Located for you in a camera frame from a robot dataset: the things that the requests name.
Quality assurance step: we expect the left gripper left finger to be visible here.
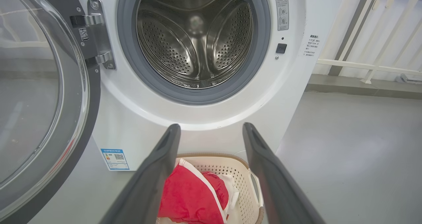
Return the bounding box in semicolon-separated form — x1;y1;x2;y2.
99;124;181;224

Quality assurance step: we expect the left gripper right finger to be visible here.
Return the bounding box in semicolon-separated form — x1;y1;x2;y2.
242;122;327;224

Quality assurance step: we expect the red garment with white trim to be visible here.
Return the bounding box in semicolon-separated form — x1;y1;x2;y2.
158;158;240;224

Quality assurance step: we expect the round black glass washer door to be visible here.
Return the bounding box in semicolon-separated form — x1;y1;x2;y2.
0;0;101;224

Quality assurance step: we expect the cream perforated laundry basket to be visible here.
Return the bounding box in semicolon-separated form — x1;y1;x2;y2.
157;153;264;224

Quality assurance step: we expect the white front-load washing machine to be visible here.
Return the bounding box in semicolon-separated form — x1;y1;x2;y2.
71;0;347;172

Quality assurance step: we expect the grey rubber door gasket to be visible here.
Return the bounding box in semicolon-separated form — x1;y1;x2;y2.
117;0;271;105

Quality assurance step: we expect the metal door hinge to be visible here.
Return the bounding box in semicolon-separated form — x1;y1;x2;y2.
70;0;116;70

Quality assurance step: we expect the blue energy label sticker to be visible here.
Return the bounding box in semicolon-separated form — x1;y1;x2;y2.
101;148;130;171

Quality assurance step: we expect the white metal railing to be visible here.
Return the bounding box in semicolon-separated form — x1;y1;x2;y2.
316;0;422;84

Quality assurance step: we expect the steel washer drum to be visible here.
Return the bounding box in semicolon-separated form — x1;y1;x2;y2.
136;0;254;89

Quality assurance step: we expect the small printed text label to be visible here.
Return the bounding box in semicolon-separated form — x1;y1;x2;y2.
305;35;321;58

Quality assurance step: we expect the grey warning sticker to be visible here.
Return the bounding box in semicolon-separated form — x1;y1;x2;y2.
274;0;289;31

